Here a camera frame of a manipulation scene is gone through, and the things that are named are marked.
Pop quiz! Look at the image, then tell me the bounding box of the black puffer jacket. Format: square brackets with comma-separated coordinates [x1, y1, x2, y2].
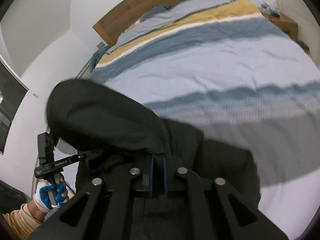
[46, 78, 262, 240]

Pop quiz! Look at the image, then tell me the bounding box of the beige sleeved left forearm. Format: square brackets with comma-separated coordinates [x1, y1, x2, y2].
[2, 200, 50, 239]

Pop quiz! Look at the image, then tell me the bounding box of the white blue gloved left hand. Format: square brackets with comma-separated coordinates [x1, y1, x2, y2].
[33, 173, 69, 213]

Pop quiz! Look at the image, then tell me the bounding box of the dark window with blind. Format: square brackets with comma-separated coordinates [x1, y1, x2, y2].
[0, 56, 38, 155]

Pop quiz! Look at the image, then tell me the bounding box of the blue cloth beside bed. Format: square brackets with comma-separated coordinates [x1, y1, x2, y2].
[89, 46, 110, 72]

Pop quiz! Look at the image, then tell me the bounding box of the striped bed cover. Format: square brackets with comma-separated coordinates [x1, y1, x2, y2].
[90, 0, 319, 239]

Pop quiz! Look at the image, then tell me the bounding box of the wooden nightstand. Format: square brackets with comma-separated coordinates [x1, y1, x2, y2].
[264, 14, 298, 38]

